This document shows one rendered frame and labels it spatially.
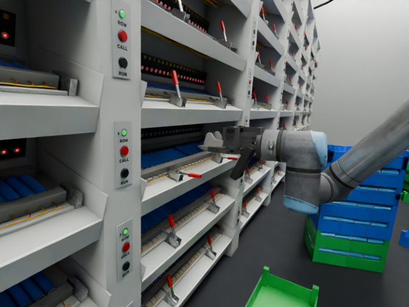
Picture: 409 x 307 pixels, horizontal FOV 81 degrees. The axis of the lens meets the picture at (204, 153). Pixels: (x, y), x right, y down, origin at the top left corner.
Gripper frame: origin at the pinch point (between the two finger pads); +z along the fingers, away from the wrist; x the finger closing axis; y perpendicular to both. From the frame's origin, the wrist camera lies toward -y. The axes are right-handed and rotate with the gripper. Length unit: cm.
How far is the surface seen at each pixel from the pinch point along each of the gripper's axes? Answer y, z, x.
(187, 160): -3.2, 1.5, 7.6
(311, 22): 110, -6, -237
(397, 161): -9, -61, -53
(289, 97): 25, 2, -167
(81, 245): -10.5, -2.2, 46.7
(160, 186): -6.5, -1.2, 24.4
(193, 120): 9.2, -3.1, 11.5
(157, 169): -2.9, 1.5, 21.9
